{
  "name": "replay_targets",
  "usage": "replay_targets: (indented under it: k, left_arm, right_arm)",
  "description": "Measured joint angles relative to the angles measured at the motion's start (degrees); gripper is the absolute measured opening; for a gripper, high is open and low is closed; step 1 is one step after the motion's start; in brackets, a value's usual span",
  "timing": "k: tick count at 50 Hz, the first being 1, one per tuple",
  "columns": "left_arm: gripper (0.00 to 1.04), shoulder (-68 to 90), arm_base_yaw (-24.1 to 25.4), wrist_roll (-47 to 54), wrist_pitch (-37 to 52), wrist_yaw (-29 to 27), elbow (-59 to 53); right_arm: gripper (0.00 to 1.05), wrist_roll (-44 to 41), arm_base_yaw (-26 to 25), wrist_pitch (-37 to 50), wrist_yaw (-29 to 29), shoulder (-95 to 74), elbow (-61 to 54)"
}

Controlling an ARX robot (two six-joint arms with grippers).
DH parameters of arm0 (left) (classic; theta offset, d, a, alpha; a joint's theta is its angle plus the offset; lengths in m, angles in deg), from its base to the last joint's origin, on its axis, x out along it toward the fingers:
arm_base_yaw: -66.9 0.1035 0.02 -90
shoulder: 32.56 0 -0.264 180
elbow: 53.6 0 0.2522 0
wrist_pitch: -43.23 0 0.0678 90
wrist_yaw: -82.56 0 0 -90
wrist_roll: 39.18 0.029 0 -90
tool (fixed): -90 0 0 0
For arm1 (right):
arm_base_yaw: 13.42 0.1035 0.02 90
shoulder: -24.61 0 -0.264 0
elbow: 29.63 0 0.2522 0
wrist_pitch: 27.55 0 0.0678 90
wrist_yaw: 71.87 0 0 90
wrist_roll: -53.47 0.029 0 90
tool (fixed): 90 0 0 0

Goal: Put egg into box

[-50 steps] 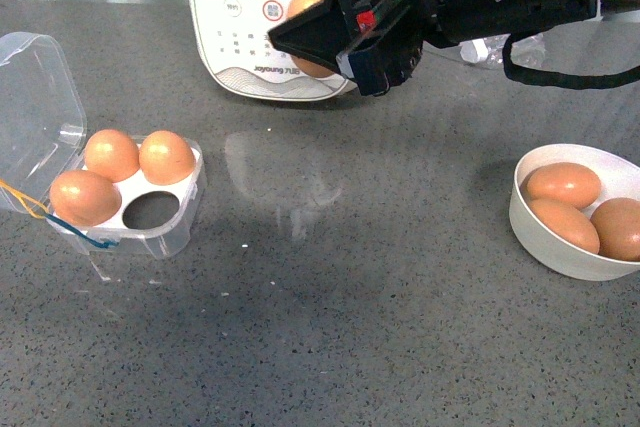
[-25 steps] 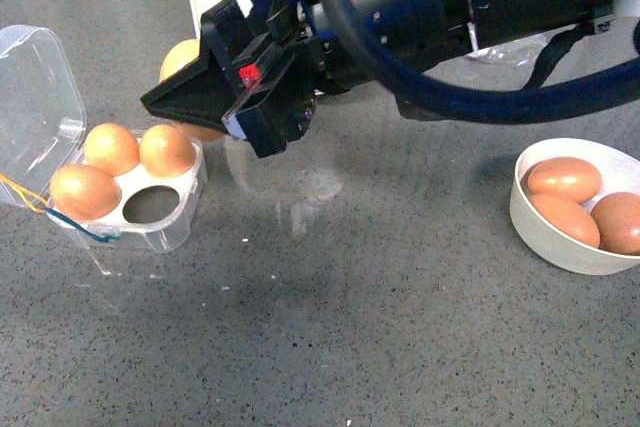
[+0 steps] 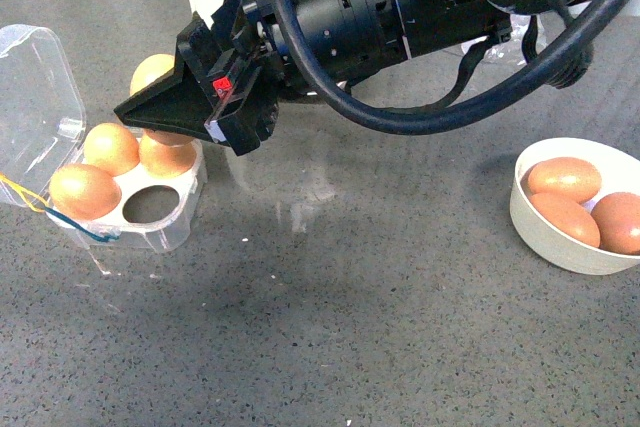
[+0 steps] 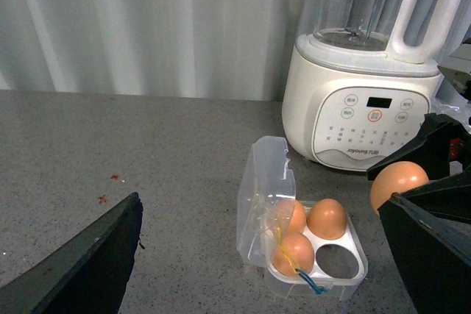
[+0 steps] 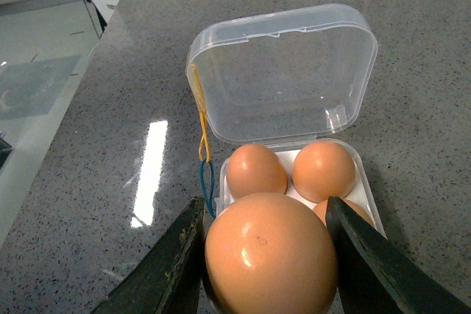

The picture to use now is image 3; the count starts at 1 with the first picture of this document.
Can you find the clear plastic egg box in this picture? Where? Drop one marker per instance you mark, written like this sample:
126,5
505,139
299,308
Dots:
44,127

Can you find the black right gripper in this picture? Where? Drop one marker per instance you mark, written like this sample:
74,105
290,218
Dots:
224,87

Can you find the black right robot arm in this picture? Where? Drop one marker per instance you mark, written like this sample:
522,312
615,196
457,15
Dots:
327,46

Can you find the brown egg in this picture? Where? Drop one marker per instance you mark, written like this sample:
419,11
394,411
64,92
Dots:
573,178
149,70
166,161
617,217
112,148
84,192
568,217

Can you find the brown egg front right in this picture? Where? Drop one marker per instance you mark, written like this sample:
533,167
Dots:
568,217

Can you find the brown egg front left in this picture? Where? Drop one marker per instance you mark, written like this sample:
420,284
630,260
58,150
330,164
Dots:
573,178

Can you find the brown egg back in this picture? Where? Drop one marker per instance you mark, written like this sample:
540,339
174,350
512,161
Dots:
617,217

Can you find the brown egg top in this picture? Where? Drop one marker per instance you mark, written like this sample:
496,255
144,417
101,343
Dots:
149,70

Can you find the brown egg in box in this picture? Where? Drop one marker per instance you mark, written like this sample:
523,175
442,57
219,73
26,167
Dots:
84,192
166,161
112,148

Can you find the clear plastic bag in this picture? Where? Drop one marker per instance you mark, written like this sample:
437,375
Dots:
511,51

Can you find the white ceramic bowl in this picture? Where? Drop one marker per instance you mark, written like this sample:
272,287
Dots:
620,173

